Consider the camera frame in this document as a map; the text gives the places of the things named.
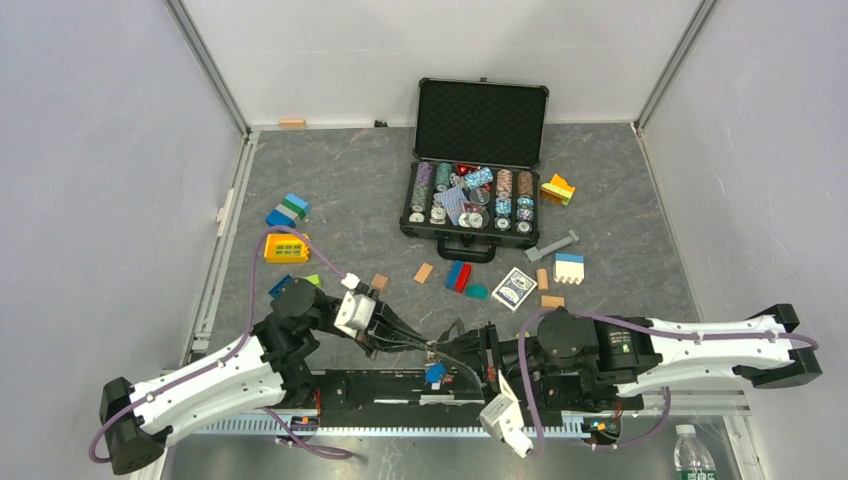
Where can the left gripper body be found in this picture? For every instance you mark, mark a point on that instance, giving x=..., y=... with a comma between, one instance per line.
x=363, y=336

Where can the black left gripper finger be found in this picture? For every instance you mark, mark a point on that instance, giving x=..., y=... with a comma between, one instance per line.
x=388, y=345
x=396, y=328

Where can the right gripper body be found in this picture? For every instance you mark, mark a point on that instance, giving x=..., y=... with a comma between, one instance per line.
x=503, y=358

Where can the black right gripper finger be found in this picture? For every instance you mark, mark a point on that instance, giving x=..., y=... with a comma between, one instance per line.
x=470, y=374
x=461, y=344

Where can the blue key tag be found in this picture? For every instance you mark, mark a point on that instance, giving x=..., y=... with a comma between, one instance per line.
x=434, y=373

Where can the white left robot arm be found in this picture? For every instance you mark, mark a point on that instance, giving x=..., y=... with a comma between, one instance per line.
x=264, y=367

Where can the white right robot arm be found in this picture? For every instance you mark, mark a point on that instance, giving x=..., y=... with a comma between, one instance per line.
x=603, y=356

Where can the small wooden cube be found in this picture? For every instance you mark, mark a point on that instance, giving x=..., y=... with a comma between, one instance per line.
x=380, y=283

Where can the teal flat piece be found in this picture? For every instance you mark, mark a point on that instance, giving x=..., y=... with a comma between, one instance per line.
x=477, y=291

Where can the orange flat block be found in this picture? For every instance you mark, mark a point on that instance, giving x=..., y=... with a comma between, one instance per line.
x=423, y=273

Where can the blue red brick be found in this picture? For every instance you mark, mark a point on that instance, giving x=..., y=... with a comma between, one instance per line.
x=458, y=276

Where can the blue playing card box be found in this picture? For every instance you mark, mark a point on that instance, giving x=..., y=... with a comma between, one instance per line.
x=514, y=289

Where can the orange wooden block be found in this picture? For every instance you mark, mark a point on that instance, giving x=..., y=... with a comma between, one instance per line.
x=551, y=302

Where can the grey plastic bolt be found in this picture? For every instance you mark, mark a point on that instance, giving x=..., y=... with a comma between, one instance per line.
x=536, y=253

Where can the small dark blue brick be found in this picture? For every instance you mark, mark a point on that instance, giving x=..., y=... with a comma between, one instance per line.
x=279, y=286

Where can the blue white brick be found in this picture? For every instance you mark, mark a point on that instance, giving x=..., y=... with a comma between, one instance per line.
x=569, y=268

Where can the yellow window brick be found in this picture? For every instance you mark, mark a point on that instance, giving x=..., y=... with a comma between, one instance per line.
x=284, y=248

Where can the blue grey green brick stack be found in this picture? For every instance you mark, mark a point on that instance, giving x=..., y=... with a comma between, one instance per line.
x=289, y=212

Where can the yellow orange brick pile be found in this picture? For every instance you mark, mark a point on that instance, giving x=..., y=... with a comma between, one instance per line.
x=557, y=190

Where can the black poker chip case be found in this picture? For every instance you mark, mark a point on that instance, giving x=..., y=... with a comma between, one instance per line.
x=473, y=186

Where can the wooden block on ledge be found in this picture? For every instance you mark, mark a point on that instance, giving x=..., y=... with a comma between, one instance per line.
x=292, y=123

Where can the plastic water bottle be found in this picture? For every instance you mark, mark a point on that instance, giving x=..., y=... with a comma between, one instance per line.
x=692, y=459

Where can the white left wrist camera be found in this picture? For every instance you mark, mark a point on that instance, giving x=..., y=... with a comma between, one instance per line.
x=356, y=308

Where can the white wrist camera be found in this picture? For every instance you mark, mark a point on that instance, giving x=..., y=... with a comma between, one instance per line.
x=502, y=419
x=356, y=308

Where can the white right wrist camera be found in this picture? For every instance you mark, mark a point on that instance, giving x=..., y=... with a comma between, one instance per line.
x=502, y=419

